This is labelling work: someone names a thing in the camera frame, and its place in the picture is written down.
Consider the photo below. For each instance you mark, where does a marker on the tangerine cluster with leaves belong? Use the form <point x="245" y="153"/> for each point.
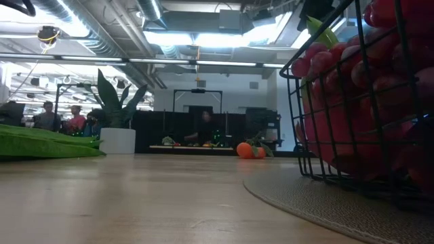
<point x="245" y="150"/>

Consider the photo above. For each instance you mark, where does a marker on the red grape bunch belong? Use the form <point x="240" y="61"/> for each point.
<point x="407" y="27"/>
<point x="322" y="61"/>

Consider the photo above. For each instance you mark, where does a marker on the pink dragon fruit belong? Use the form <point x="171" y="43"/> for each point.
<point x="339" y="135"/>

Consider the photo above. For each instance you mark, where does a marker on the green corn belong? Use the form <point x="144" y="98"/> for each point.
<point x="40" y="145"/>

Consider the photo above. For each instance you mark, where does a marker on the dark red round fruit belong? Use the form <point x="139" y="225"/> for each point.
<point x="422" y="159"/>

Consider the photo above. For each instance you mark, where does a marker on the person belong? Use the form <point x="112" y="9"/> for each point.
<point x="92" y="123"/>
<point x="204" y="127"/>
<point x="77" y="122"/>
<point x="47" y="117"/>

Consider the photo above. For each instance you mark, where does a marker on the background table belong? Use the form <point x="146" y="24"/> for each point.
<point x="190" y="147"/>

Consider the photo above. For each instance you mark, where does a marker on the potted plant in white pot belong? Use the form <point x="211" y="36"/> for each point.
<point x="117" y="139"/>

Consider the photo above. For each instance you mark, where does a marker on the grey rig crossbar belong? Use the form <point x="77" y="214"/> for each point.
<point x="135" y="60"/>

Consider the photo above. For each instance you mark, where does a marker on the round grey placemat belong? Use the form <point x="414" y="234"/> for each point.
<point x="322" y="217"/>

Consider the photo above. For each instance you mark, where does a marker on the black background rig frame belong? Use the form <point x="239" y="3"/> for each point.
<point x="198" y="91"/>

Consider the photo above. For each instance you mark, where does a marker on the black partition wall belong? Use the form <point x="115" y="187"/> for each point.
<point x="156" y="128"/>

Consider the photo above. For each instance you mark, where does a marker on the black round overhead camera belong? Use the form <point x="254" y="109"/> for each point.
<point x="48" y="34"/>

